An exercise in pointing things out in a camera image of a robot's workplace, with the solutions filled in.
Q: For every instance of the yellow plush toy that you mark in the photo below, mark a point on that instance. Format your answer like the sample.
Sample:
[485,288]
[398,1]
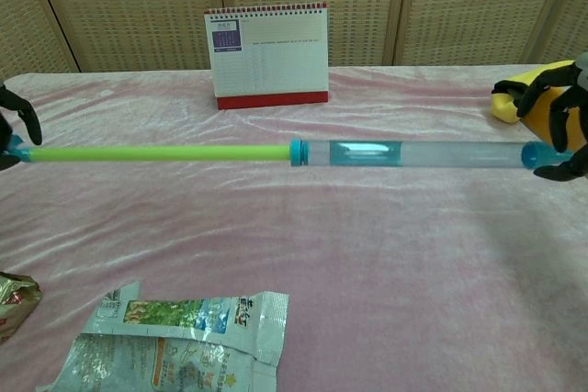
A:
[503,109]

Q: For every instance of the green and blue water pump toy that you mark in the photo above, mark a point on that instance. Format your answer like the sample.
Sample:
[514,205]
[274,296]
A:
[138,153]

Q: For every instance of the pink velvet tablecloth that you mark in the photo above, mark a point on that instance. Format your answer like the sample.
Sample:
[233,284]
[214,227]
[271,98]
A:
[367,272]

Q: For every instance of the gold foil snack bag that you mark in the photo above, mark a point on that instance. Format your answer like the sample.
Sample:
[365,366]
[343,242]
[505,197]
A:
[16,305]

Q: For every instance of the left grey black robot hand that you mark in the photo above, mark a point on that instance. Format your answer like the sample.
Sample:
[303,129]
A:
[16,100]

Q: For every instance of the white printed plastic bag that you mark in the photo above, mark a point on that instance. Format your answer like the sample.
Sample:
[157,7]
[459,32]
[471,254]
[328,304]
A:
[184,341]

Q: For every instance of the red white desk calendar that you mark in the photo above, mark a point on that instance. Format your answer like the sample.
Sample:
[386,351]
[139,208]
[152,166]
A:
[275,66]

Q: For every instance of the yellow cardboard box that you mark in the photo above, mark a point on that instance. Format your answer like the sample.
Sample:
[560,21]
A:
[539,121]

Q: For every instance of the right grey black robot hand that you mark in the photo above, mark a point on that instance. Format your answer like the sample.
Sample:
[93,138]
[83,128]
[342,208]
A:
[567,89]

